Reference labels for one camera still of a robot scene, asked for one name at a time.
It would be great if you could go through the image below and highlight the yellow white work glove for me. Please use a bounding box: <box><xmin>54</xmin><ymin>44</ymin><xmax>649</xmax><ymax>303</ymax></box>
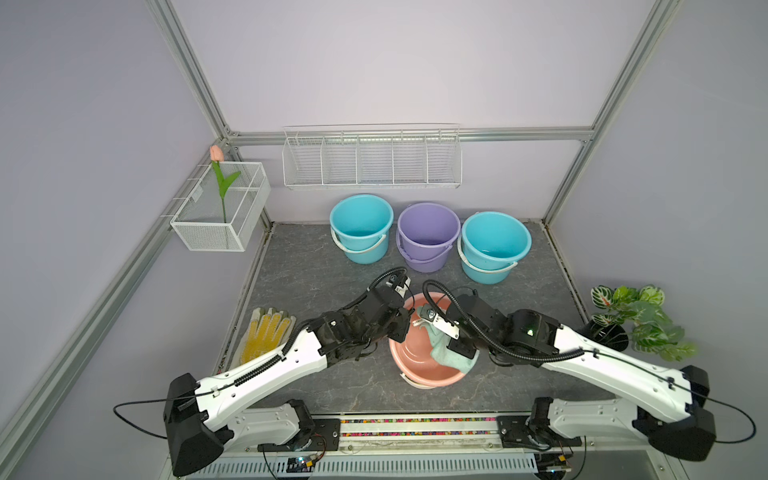
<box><xmin>236</xmin><ymin>307</ymin><xmax>296</xmax><ymax>364</ymax></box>

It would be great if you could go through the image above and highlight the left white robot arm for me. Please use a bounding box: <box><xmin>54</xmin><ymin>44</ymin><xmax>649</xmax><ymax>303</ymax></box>
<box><xmin>163</xmin><ymin>285</ymin><xmax>411</xmax><ymax>477</ymax></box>

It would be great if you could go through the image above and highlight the white vented cable duct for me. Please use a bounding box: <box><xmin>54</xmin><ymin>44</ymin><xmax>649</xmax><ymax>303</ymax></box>
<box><xmin>190</xmin><ymin>451</ymin><xmax>538</xmax><ymax>479</ymax></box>

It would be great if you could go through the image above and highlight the pink plastic bucket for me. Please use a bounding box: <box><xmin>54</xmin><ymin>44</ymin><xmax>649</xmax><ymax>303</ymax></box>
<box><xmin>389</xmin><ymin>294</ymin><xmax>466</xmax><ymax>389</ymax></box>

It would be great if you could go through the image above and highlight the potted green plant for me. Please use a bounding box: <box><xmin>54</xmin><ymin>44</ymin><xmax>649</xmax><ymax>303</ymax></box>
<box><xmin>581</xmin><ymin>285</ymin><xmax>698</xmax><ymax>362</ymax></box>

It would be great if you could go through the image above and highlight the white wire basket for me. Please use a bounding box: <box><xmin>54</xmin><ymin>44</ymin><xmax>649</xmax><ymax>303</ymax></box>
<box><xmin>170</xmin><ymin>161</ymin><xmax>271</xmax><ymax>252</ymax></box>

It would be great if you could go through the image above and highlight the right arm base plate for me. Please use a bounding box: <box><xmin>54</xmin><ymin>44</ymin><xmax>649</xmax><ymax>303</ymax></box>
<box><xmin>496</xmin><ymin>415</ymin><xmax>583</xmax><ymax>451</ymax></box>

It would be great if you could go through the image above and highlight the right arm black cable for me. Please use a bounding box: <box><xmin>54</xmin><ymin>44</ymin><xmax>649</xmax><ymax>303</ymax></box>
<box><xmin>575</xmin><ymin>347</ymin><xmax>758</xmax><ymax>446</ymax></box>

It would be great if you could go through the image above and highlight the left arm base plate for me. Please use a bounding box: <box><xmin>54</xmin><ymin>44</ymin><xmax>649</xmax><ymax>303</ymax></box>
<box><xmin>257</xmin><ymin>418</ymin><xmax>341</xmax><ymax>452</ymax></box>

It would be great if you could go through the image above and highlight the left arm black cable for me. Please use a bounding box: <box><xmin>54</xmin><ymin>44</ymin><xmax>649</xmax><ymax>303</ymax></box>
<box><xmin>112</xmin><ymin>392</ymin><xmax>199</xmax><ymax>441</ymax></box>

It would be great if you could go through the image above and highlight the mint green cloth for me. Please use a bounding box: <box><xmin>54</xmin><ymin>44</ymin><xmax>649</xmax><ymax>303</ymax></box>
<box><xmin>416</xmin><ymin>305</ymin><xmax>478</xmax><ymax>374</ymax></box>

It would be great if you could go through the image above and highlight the left teal bucket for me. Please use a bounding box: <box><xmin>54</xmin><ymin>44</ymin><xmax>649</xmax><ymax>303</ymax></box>
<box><xmin>329</xmin><ymin>194</ymin><xmax>394</xmax><ymax>265</ymax></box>

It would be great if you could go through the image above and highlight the pink artificial tulip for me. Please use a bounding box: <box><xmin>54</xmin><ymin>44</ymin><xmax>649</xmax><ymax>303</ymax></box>
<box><xmin>209</xmin><ymin>145</ymin><xmax>240</xmax><ymax>222</ymax></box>

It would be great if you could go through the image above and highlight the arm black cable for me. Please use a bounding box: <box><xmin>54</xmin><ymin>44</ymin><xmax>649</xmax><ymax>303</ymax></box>
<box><xmin>112</xmin><ymin>392</ymin><xmax>199</xmax><ymax>441</ymax></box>
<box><xmin>575</xmin><ymin>347</ymin><xmax>758</xmax><ymax>446</ymax></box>

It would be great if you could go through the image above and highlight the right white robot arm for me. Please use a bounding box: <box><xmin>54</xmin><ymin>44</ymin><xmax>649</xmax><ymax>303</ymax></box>
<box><xmin>438</xmin><ymin>293</ymin><xmax>717</xmax><ymax>462</ymax></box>

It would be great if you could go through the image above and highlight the right teal bucket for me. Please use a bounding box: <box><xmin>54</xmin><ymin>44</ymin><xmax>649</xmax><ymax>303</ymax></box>
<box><xmin>457</xmin><ymin>211</ymin><xmax>532</xmax><ymax>285</ymax></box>

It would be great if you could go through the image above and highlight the purple bucket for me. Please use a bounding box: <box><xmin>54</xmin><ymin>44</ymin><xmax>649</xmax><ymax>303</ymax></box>
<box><xmin>396</xmin><ymin>202</ymin><xmax>461</xmax><ymax>274</ymax></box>

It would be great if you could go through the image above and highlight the teal bucket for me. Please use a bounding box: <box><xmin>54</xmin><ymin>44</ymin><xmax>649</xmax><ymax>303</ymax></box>
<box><xmin>457</xmin><ymin>211</ymin><xmax>532</xmax><ymax>285</ymax></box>
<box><xmin>329</xmin><ymin>194</ymin><xmax>394</xmax><ymax>265</ymax></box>

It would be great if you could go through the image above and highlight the long white wire shelf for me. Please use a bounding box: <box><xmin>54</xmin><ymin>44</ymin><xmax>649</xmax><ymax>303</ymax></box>
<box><xmin>282</xmin><ymin>123</ymin><xmax>463</xmax><ymax>189</ymax></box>

